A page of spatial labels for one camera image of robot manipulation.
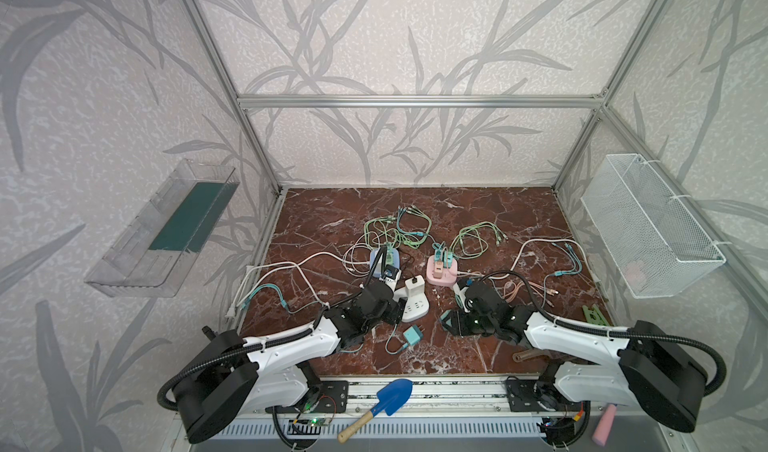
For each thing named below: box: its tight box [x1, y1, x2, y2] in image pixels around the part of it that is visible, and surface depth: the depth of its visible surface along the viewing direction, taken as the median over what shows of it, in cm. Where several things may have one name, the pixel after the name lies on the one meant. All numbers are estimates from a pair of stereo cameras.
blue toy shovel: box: [338, 378, 414, 444], surface depth 75 cm
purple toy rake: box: [592, 403, 617, 447], surface depth 70 cm
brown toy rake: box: [512, 348, 550, 363], surface depth 80 cm
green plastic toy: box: [582, 304, 610, 326], surface depth 88 cm
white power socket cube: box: [393, 275, 429, 322], surface depth 88 cm
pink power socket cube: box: [426, 254, 458, 286], surface depth 93 cm
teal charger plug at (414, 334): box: [403, 324, 425, 345], surface depth 84 cm
